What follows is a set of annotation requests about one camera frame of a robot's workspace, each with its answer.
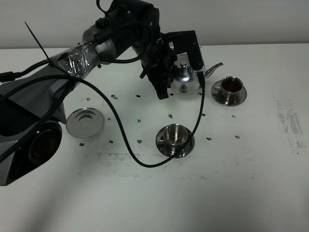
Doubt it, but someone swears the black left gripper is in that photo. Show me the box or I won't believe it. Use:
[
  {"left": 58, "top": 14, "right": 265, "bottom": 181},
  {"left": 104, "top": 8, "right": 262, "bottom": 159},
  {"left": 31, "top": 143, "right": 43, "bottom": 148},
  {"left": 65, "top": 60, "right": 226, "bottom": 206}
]
[{"left": 108, "top": 0, "right": 175, "bottom": 100}]

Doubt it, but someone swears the stainless steel teacup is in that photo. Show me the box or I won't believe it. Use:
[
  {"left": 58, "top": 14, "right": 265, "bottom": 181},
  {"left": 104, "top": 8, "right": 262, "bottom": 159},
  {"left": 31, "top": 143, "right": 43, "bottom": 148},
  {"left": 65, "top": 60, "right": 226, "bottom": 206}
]
[
  {"left": 156, "top": 124, "right": 189, "bottom": 148},
  {"left": 213, "top": 76, "right": 244, "bottom": 100}
]

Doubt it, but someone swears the stainless steel teapot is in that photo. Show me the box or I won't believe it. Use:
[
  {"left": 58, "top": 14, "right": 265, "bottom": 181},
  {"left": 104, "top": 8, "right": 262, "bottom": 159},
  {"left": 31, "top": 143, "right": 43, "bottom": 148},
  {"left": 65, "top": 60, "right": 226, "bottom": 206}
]
[{"left": 170, "top": 53, "right": 224, "bottom": 97}]

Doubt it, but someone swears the far stainless steel teacup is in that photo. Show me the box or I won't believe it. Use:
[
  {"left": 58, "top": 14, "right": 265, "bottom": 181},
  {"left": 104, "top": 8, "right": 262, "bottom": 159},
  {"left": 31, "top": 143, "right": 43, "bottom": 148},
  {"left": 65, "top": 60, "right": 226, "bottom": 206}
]
[{"left": 213, "top": 76, "right": 244, "bottom": 100}]

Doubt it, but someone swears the black cable tie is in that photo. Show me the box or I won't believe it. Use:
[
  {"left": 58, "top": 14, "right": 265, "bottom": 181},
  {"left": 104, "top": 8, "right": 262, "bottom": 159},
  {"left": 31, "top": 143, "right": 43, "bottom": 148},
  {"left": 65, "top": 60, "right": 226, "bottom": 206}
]
[{"left": 24, "top": 21, "right": 75, "bottom": 90}]

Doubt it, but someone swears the near stainless steel teacup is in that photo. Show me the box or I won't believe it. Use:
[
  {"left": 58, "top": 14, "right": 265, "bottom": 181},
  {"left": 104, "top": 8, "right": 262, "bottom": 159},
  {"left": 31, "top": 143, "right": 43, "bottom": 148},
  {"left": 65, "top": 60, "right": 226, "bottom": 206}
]
[{"left": 156, "top": 124, "right": 189, "bottom": 148}]

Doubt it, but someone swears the steel teapot saucer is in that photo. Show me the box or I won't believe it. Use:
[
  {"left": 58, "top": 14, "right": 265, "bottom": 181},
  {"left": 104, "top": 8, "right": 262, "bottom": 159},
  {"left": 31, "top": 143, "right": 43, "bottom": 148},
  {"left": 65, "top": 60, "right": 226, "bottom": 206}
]
[{"left": 66, "top": 107, "right": 105, "bottom": 139}]

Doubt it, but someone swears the far stainless steel saucer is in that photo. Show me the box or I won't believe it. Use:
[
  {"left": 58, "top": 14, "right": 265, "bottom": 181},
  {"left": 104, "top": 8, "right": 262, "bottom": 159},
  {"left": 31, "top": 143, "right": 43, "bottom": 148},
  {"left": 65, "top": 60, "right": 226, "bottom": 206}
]
[{"left": 211, "top": 80, "right": 247, "bottom": 107}]

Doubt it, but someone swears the black left camera cable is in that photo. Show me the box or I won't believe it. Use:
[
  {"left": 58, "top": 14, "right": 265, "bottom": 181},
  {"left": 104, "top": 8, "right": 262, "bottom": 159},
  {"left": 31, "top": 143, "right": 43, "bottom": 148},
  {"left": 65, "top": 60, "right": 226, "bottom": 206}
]
[{"left": 0, "top": 0, "right": 206, "bottom": 168}]

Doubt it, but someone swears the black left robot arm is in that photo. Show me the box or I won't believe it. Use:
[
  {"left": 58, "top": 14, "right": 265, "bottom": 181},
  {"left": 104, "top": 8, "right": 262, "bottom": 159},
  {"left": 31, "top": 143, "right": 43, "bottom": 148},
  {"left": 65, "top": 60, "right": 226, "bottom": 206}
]
[{"left": 0, "top": 0, "right": 172, "bottom": 186}]

